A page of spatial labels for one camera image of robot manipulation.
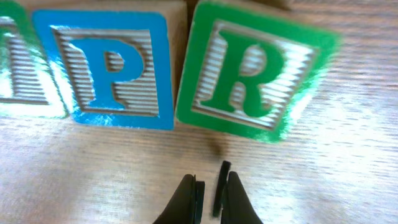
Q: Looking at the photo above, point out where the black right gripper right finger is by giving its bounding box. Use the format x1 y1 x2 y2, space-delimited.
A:
211 161 262 224

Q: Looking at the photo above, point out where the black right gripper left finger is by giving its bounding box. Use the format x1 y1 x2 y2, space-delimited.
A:
154 174 205 224

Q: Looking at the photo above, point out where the green R block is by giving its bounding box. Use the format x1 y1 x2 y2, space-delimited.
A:
175 1 341 142

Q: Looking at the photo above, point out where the blue P letter block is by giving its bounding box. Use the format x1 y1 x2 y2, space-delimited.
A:
32 1 188 130

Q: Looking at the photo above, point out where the green V letter block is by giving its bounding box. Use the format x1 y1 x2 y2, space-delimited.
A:
1 1 67 119

